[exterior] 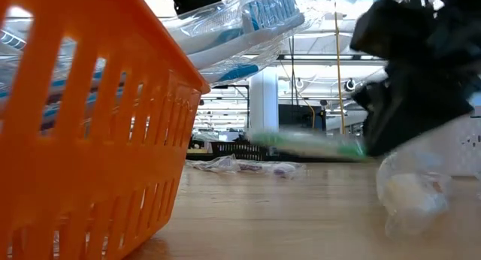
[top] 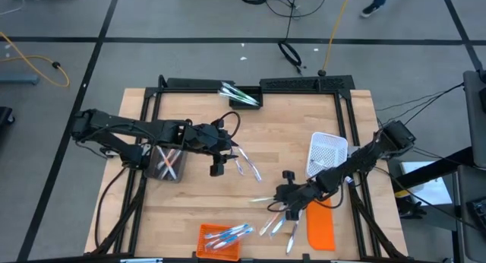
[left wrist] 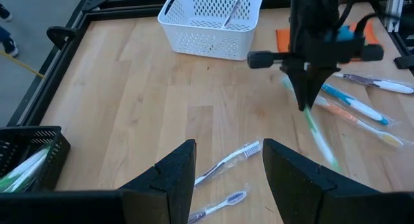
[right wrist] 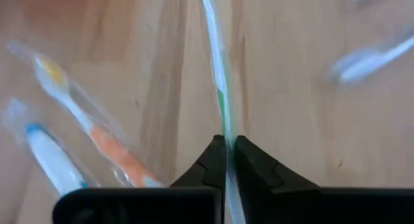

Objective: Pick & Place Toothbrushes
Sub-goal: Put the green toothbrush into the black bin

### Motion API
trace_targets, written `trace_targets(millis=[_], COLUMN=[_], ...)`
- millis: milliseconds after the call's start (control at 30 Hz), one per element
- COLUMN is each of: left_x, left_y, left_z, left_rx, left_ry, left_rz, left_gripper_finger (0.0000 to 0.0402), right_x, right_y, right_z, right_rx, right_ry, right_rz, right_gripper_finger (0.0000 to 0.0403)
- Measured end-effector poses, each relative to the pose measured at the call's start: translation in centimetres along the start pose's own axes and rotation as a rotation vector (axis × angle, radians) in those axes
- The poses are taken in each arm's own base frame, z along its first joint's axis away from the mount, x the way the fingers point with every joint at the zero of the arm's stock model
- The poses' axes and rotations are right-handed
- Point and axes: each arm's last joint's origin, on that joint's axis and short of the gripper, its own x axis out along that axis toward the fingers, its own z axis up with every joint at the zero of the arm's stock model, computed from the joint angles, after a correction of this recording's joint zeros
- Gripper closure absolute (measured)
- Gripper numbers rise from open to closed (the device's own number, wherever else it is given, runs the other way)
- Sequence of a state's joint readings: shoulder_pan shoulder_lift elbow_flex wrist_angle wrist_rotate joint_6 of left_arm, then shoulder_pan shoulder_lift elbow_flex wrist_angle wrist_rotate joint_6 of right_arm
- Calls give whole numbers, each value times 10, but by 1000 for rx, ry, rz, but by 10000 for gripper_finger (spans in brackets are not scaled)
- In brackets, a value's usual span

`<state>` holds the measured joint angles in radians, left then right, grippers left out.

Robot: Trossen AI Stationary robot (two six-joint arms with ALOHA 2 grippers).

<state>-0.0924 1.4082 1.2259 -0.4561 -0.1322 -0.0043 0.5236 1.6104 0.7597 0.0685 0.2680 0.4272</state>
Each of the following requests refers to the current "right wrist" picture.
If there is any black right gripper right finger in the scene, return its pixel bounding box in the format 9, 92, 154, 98
234, 135, 414, 224

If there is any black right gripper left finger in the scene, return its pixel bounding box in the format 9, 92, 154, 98
52, 135, 226, 224

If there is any orange toothbrush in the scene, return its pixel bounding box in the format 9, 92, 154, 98
32, 52, 168, 190

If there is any blue toothbrush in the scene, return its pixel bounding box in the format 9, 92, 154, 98
1, 97, 98, 199

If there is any green toothbrush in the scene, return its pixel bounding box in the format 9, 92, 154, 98
198, 0, 248, 224

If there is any purple toothbrush in clear wrapper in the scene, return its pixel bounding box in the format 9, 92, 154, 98
329, 32, 414, 86

